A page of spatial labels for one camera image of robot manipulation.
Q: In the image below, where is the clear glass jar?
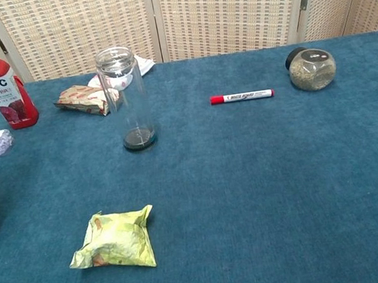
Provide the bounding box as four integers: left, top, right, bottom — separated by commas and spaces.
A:
92, 43, 160, 157

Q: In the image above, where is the red NFC juice bottle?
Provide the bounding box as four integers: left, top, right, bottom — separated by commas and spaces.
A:
0, 39, 42, 133

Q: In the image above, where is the brown red snack package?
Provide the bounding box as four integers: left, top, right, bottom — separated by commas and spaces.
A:
52, 79, 126, 123

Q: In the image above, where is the white red paper bag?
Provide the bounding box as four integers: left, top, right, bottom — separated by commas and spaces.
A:
84, 55, 159, 95

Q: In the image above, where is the yellow green snack bag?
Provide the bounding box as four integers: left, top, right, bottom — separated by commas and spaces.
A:
62, 204, 162, 280

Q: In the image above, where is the woven folding screen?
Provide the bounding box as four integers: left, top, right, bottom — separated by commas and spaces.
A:
0, 0, 378, 90

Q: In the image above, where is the red whiteboard marker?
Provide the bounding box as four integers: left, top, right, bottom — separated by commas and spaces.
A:
209, 86, 276, 107

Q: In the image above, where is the blue carpet table cloth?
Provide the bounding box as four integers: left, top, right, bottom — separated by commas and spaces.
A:
0, 30, 378, 283

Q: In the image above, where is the glass spice jar black lid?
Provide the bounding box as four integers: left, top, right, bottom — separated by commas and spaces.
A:
282, 42, 340, 95

